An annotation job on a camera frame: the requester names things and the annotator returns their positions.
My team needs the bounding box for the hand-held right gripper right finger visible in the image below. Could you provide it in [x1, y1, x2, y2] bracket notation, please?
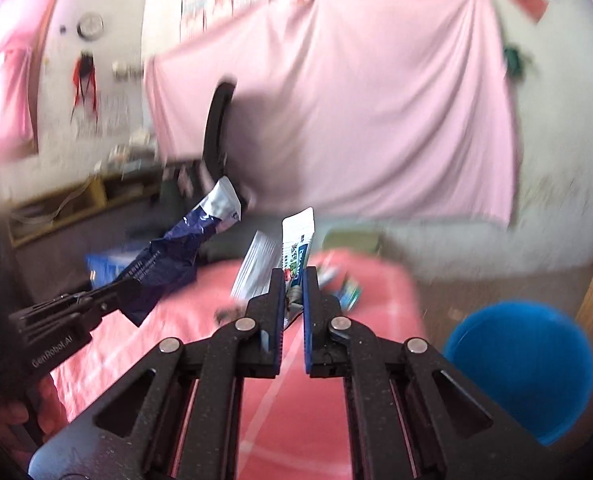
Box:
[302, 266, 572, 480]

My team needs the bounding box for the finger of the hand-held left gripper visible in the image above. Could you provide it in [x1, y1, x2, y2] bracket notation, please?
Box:
[76, 278, 144, 318]

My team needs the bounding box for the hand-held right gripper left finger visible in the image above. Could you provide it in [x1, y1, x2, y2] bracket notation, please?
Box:
[29, 267, 287, 480]

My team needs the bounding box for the dark blue wrapper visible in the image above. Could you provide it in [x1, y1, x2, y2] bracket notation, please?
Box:
[119, 177, 242, 326]

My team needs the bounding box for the white toothpaste tube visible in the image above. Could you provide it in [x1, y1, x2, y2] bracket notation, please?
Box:
[281, 207, 317, 331]

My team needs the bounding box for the blue plastic bin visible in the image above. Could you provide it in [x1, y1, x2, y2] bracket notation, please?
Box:
[443, 300, 593, 446]

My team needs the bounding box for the person's left hand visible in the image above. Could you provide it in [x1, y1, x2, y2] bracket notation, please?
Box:
[0, 377, 70, 443]

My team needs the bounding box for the blue cardboard box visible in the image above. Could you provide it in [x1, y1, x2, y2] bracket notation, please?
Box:
[86, 242, 152, 291]

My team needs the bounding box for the silver foil packet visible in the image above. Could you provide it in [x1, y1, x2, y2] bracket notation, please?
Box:
[230, 230, 282, 301]

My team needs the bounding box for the pink checked tablecloth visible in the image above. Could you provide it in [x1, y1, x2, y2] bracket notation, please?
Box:
[51, 250, 427, 480]

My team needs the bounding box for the green plastic stool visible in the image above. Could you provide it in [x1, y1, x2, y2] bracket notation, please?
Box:
[322, 227, 382, 256]

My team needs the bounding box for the wooden low shelf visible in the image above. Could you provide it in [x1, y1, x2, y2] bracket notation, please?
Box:
[6, 160, 177, 248]

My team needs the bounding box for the black office chair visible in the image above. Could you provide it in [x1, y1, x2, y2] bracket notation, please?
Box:
[161, 77, 251, 211]

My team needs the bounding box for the pink hanging sheet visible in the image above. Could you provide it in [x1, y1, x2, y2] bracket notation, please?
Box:
[144, 0, 522, 231]

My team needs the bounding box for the red hanging tassel ornament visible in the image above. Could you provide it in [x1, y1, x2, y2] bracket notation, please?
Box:
[70, 50, 100, 123]

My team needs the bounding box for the pink curtain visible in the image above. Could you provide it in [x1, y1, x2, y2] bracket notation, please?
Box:
[0, 0, 72, 171]

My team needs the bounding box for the round wall clock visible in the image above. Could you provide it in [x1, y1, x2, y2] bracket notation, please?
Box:
[76, 12, 104, 41]

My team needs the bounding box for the green wall hanging item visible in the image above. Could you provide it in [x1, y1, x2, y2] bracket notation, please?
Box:
[503, 45, 527, 78]

